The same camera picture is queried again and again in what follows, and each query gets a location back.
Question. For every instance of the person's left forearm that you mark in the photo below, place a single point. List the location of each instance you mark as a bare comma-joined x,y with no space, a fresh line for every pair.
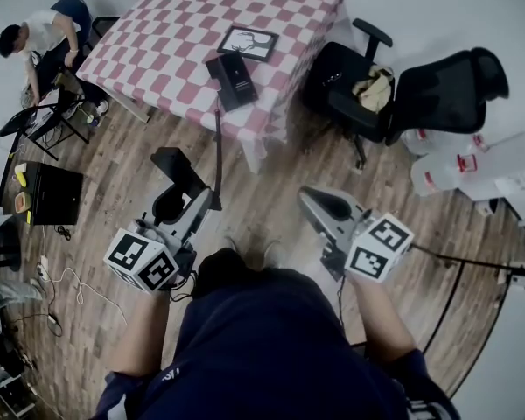
144,335

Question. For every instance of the blue chair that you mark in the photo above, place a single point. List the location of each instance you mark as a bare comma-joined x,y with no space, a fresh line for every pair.
76,9

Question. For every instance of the white power adapter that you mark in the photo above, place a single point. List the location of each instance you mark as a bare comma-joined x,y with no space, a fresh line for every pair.
44,263

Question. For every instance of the black box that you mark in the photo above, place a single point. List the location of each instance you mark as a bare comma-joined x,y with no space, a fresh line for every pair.
234,81

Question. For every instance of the person's shoe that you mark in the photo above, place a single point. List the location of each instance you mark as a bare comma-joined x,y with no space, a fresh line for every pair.
274,254
236,247

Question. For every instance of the black metal chair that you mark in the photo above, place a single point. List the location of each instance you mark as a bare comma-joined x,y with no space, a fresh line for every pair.
102,26

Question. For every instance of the person's right forearm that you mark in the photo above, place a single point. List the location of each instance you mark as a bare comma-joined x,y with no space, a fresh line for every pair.
376,317

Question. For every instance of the orange bowl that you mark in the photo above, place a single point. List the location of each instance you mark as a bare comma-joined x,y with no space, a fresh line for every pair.
23,201

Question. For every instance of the black folding chair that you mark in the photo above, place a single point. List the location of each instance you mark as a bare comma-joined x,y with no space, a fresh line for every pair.
39,118

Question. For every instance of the person's left shoe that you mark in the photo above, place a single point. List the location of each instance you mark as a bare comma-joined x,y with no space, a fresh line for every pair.
236,247

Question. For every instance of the person's right shoe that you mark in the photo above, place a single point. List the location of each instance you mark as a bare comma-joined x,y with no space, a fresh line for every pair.
274,254

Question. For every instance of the clear plastic water jug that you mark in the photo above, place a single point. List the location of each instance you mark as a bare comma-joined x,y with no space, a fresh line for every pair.
435,175
424,142

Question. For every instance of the yellow container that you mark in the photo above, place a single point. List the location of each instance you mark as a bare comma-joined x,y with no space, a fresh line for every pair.
22,174

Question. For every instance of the person's left hand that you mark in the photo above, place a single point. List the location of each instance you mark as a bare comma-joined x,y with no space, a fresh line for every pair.
151,230

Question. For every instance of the beige crumpled cloth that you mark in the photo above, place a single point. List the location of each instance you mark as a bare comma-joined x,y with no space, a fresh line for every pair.
373,88

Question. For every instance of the black flat case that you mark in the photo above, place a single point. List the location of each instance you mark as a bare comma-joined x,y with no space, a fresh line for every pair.
57,195

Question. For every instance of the white storage box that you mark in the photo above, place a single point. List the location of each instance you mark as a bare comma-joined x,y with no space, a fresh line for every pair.
503,164

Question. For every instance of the small silver metal item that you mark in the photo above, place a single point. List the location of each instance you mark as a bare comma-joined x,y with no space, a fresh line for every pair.
331,79

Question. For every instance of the black office chair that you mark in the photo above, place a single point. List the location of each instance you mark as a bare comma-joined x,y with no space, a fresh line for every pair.
437,99

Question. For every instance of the black metal frame stand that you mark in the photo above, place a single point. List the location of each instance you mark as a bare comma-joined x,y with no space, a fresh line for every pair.
520,270

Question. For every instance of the dark side table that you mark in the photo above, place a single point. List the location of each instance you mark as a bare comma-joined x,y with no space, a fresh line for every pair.
9,191

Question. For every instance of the black framed deer picture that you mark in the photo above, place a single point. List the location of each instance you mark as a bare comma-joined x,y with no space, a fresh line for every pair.
248,43

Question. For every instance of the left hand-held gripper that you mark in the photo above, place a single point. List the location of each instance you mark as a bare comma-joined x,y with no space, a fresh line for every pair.
142,263

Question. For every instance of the red white checkered tablecloth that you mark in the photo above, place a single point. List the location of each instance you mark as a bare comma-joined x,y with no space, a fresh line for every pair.
179,37

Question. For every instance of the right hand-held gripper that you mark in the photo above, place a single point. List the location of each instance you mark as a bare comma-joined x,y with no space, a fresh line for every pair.
376,252

